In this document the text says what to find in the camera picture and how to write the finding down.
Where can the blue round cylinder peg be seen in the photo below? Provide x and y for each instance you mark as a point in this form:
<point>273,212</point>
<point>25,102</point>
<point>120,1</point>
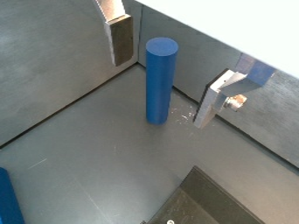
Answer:
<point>160,61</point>

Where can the blue peg board base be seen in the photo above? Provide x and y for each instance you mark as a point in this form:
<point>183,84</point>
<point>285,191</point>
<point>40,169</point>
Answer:
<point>10,213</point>

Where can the black curved holder stand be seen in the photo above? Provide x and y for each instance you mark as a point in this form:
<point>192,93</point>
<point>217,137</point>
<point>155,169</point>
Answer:
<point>201,202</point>

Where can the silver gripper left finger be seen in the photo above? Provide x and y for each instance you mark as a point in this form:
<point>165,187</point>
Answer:
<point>119,29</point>

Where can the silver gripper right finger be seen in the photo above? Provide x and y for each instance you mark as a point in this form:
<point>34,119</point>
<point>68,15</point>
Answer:
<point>224,91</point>

